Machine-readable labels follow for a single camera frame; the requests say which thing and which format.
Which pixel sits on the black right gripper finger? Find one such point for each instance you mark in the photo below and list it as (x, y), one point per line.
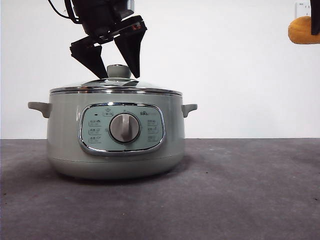
(315, 17)

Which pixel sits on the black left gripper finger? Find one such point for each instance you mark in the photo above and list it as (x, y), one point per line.
(131, 47)
(87, 56)

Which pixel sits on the yellow corn cob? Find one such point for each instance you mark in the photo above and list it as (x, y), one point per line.
(298, 31)

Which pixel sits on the glass lid with green knob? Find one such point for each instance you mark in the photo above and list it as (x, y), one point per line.
(118, 71)

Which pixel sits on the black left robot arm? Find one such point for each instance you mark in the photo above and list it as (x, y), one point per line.
(100, 12)

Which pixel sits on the pale green electric pot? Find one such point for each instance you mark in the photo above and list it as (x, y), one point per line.
(62, 130)

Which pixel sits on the white wall socket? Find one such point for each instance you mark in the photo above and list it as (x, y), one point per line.
(302, 10)

